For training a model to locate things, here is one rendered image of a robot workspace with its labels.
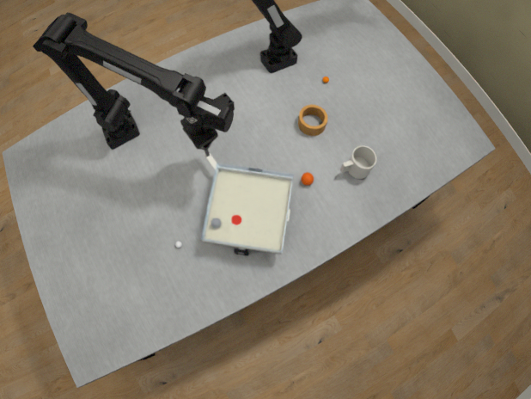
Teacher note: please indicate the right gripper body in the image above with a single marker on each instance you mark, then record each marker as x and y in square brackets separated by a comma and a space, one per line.
[196, 134]

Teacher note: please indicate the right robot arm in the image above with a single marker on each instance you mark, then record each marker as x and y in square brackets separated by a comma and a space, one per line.
[67, 35]

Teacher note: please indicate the white mug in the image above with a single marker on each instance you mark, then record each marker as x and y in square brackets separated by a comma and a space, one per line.
[363, 156]

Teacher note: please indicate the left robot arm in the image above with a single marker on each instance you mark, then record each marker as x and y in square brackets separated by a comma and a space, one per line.
[280, 53]

